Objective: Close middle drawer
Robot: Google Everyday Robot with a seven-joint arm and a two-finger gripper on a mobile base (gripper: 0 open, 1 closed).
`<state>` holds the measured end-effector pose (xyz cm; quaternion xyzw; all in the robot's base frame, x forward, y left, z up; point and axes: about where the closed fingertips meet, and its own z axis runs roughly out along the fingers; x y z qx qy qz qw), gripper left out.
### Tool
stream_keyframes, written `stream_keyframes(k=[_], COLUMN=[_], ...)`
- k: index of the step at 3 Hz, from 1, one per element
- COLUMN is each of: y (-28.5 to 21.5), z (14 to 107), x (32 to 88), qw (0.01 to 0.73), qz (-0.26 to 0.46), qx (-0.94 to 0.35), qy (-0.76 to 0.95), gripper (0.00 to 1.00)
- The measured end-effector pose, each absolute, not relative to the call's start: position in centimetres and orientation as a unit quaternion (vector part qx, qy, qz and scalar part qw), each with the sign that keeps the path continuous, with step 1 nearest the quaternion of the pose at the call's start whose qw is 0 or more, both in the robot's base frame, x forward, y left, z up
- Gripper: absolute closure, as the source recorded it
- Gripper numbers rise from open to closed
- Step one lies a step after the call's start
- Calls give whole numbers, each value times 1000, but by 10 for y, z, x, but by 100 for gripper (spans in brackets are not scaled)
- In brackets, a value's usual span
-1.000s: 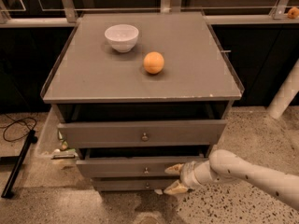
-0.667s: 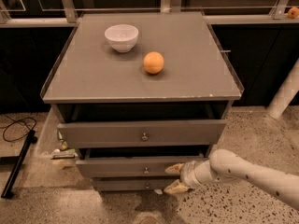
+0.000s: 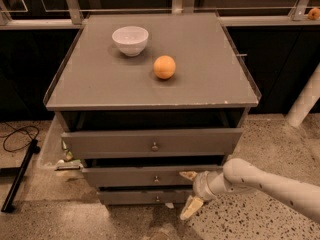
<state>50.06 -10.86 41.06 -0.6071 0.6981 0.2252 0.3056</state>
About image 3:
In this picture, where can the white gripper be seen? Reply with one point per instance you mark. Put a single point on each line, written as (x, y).
(200, 186)

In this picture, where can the grey drawer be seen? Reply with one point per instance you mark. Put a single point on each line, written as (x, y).
(147, 171)
(151, 133)
(144, 196)

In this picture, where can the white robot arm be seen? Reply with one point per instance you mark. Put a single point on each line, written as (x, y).
(279, 157)

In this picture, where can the grey bottom drawer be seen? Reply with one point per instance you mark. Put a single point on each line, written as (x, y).
(144, 196)

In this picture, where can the grey top drawer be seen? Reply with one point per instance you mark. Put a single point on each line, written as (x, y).
(151, 133)

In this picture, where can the grey drawer cabinet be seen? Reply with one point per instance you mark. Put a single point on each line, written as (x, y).
(97, 76)

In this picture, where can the clutter beside cabinet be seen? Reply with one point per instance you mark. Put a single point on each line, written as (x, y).
(68, 162)

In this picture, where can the orange ball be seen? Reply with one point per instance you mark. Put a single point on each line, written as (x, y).
(164, 67)

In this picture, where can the white ceramic bowl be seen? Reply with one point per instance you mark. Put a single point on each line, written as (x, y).
(130, 40)

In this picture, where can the black metal stand leg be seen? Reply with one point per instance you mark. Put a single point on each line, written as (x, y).
(33, 148)

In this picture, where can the metal window frame rail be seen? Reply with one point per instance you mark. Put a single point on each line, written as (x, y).
(67, 14)

